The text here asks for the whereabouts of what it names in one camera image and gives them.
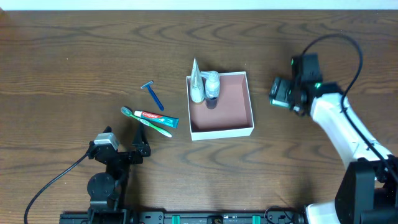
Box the Colgate toothpaste tube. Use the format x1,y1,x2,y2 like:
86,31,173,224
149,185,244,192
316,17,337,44
134,111,179,128

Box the clear bottle with dark cap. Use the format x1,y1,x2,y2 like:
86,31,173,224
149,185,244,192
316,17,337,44
201,71,221,110

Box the white Pantene tube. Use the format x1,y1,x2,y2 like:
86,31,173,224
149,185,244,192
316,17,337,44
190,59,205,103

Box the green white soap packet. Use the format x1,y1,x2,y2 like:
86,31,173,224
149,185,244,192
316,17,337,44
270,99,290,109

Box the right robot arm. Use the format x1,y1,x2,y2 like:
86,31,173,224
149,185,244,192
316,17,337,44
269,54,397,223

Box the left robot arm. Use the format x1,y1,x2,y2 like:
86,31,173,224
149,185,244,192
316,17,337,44
87,124,151,223

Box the green toothbrush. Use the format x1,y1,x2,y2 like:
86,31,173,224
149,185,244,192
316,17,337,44
121,106,172,138

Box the blue disposable razor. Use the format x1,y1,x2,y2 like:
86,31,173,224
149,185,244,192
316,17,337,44
141,80,164,111

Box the white box with pink interior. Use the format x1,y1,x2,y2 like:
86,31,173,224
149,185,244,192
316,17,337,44
186,72,254,141

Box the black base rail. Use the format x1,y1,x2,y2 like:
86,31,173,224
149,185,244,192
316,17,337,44
59,208,312,224

